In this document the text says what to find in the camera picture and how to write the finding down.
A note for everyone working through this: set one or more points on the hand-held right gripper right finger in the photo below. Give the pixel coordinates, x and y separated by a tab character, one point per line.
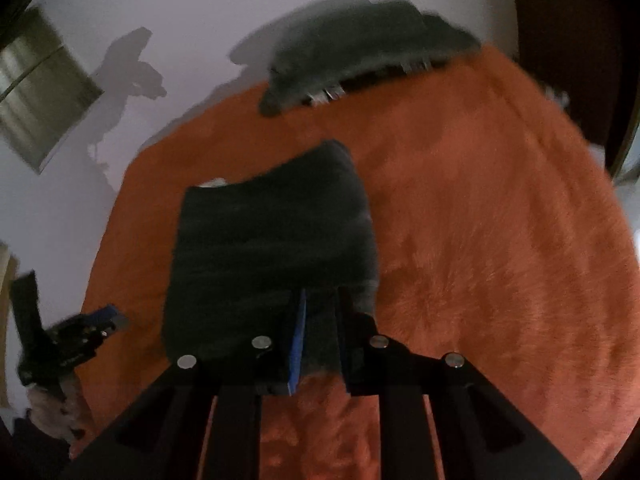
347	350

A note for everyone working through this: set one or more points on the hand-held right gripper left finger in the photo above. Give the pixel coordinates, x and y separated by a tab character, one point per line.
298	345

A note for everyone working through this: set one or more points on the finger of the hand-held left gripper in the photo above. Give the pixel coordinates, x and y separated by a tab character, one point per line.
105	319
27	310

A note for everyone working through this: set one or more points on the black sweatpants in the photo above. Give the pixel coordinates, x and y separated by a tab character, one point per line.
260	240

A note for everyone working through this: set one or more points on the person's left hand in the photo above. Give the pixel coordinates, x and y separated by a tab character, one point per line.
60	415

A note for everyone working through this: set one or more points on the orange fleece blanket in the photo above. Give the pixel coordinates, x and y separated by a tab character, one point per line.
500	260

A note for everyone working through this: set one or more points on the black white patterned garment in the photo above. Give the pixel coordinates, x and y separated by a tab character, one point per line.
325	95

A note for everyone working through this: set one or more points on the folded grey-green garment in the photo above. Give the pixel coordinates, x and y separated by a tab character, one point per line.
300	75
380	25

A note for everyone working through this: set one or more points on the brown wooden wardrobe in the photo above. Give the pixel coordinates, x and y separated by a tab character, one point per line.
565	35

